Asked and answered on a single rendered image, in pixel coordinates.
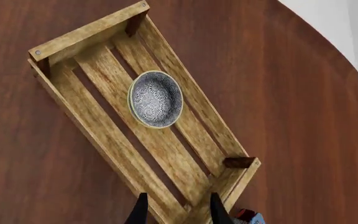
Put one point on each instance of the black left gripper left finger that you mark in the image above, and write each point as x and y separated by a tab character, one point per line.
139	211

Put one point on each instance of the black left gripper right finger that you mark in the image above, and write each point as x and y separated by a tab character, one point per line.
218	211

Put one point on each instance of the blue patterned bowl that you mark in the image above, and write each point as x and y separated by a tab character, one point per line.
132	109
158	100

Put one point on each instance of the wooden slat tray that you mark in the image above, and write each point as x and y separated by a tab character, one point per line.
110	112

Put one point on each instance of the printed food box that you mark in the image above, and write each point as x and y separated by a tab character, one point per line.
247	215

